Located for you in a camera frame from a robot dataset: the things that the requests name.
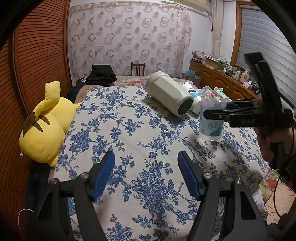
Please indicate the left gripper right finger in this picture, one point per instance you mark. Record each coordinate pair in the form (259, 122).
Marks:
(241, 219)

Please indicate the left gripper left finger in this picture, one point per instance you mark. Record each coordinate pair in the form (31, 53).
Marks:
(51, 220)

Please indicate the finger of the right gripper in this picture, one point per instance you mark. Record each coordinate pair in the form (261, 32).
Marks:
(244, 104)
(218, 114)

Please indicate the clear plastic cup blue label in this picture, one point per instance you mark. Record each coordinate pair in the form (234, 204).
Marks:
(210, 130)

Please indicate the white mint green cup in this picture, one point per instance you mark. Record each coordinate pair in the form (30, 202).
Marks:
(224, 98)

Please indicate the white cup blue pink stripes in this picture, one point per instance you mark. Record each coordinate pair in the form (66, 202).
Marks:
(196, 106)

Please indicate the person's right hand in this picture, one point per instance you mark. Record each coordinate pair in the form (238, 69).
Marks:
(266, 137)

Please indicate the wooden sideboard cabinet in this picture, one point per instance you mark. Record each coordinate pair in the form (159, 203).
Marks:
(212, 78)

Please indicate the clear glass red pattern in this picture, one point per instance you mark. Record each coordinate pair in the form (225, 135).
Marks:
(207, 93)

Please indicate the pink figurine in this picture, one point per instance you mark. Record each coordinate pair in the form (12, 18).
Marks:
(244, 77)

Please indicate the cardboard box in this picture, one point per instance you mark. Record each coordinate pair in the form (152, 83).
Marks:
(214, 64)

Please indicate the teal cloth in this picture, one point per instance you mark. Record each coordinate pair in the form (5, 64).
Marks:
(191, 74)

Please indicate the pale green tumbler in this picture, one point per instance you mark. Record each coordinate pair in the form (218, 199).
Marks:
(169, 93)

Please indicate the grey window blind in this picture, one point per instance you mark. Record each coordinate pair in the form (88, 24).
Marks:
(260, 34)

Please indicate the yellow plush toy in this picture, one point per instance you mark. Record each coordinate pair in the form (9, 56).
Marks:
(45, 128)

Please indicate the blue floral bed cover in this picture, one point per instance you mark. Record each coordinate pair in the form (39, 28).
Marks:
(146, 197)

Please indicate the dark wooden chair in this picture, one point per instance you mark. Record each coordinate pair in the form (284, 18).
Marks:
(137, 69)

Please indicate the black bag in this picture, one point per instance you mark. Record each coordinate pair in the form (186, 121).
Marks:
(102, 75)

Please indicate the patterned pink curtain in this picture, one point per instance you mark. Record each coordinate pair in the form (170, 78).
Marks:
(121, 33)

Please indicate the wooden louvered wardrobe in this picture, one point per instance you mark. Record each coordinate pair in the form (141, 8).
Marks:
(33, 52)

